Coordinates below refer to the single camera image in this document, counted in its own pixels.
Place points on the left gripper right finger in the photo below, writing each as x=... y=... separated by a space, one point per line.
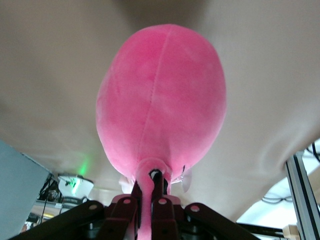
x=165 y=220

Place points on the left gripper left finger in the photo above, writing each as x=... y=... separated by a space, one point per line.
x=117 y=220

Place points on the round pink plush toy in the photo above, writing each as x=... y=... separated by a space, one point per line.
x=162 y=100

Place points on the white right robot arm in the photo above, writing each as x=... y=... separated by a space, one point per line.
x=75 y=190

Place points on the white and pink plush dog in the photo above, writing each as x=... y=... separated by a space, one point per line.
x=125 y=183

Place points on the small cardboard box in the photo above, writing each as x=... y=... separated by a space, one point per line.
x=291 y=230

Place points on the brown table cloth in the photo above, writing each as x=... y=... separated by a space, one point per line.
x=50 y=75

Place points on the aluminium corner frame post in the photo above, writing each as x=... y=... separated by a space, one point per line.
x=297 y=180

